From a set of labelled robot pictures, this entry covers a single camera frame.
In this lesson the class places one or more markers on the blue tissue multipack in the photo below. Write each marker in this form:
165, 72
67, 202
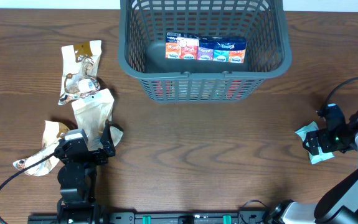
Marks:
228, 49

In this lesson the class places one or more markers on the grey plastic basket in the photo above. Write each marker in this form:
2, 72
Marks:
142, 40

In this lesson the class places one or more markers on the teal small snack packet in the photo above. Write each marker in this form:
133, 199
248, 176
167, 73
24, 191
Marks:
321, 156

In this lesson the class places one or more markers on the beige snack pouch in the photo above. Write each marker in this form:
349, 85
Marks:
53, 132
80, 68
91, 114

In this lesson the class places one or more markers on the beige snack pouch bottom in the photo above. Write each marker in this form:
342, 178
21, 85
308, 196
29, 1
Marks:
53, 132

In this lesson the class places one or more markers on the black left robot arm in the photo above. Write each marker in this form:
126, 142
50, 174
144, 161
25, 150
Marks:
77, 178

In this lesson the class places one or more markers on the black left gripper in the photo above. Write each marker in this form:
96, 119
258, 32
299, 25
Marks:
101, 155

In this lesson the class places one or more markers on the orange yellow cracker package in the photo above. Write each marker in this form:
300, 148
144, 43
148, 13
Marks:
199, 90

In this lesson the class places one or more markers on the beige snack pouch top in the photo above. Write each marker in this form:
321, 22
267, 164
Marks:
80, 68

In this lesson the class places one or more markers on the beige snack pouch middle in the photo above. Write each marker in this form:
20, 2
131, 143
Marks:
91, 114

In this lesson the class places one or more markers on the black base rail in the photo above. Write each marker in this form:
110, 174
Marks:
242, 216

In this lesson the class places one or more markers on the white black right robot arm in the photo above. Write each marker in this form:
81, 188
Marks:
340, 204

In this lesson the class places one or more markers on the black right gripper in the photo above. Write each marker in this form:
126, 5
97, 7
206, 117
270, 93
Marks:
327, 144

